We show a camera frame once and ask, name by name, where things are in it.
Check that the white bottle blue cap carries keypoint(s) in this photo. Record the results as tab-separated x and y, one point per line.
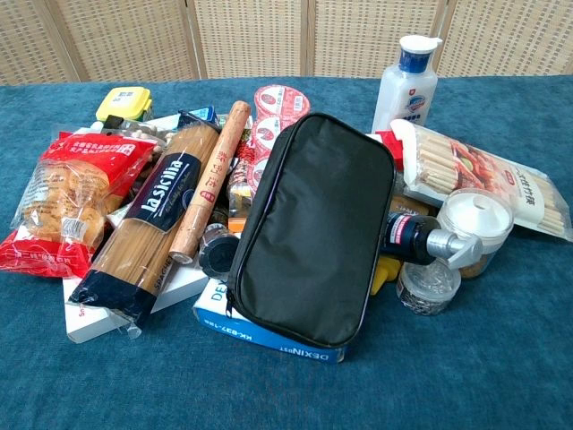
405	96

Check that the bamboo chopsticks pack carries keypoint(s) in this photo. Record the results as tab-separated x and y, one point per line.
483	172

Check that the Lasicilia spaghetti pack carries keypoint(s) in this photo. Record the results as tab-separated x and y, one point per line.
147	233

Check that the black zippered fabric pouch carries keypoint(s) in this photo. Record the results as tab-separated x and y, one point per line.
309	233

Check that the small snack packet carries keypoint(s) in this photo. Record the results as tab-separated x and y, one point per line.
239	188

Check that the wrapped wooden rolling pin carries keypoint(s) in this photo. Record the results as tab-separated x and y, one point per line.
215	170

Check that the yellow plastic object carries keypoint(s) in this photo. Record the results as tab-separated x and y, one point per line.
382	273

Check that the red yogurt cup multipack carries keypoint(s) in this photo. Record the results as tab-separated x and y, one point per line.
279	103

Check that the brown gold labelled jar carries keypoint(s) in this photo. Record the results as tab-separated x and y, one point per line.
409	207

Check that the red cardboard box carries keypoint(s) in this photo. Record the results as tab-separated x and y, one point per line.
387	143

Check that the blue white Dexin box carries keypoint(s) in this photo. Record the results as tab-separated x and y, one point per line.
268	342

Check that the dark pump bottle silver nozzle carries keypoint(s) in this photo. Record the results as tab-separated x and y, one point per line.
414	237

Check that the blue milk carton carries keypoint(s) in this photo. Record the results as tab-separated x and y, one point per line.
201	115

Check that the clear round tub metal pins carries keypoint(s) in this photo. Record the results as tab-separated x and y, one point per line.
427	289

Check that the clear bag of nuts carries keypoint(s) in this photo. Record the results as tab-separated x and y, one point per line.
147	134

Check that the woven rattan folding screen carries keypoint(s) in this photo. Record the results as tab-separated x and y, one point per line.
250	36

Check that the clear jar white lid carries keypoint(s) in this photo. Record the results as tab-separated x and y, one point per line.
474	217

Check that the black binder clip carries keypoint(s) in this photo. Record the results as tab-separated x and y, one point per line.
113	122

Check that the yellow lidded plastic container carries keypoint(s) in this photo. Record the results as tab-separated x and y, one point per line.
123	100

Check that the red biscuit bag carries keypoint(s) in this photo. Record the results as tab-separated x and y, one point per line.
80	179

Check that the flat white cardboard box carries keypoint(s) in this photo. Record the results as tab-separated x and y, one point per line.
89	320

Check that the teal velvet table cloth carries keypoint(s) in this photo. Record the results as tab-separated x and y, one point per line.
447	385

